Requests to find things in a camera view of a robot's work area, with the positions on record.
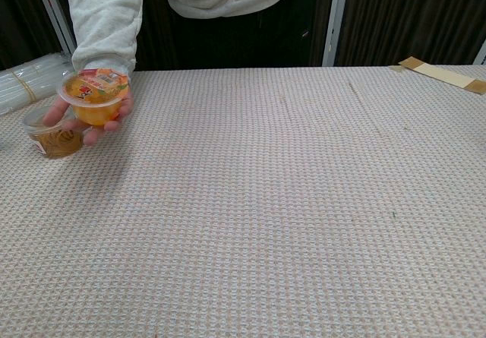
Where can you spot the person's bare hand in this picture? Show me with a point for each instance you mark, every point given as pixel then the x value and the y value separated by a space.
pixel 96 133

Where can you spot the orange fruit jelly cup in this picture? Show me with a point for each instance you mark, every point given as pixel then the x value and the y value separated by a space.
pixel 93 98

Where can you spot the clear jar of rubber bands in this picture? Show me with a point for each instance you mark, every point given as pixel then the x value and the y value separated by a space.
pixel 57 140

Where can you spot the bundle of clear plastic bags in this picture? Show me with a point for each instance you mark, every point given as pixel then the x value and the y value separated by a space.
pixel 23 87

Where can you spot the person's grey sweatshirt sleeve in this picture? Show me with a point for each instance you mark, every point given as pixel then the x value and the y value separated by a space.
pixel 106 23

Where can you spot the woven checkered tablecloth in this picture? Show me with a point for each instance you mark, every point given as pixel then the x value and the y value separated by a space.
pixel 250 209

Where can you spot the flat cardboard strip with tape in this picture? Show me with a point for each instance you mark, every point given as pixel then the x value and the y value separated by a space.
pixel 444 75

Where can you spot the white metal frame post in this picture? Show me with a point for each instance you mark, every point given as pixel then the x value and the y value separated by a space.
pixel 335 19
pixel 53 11

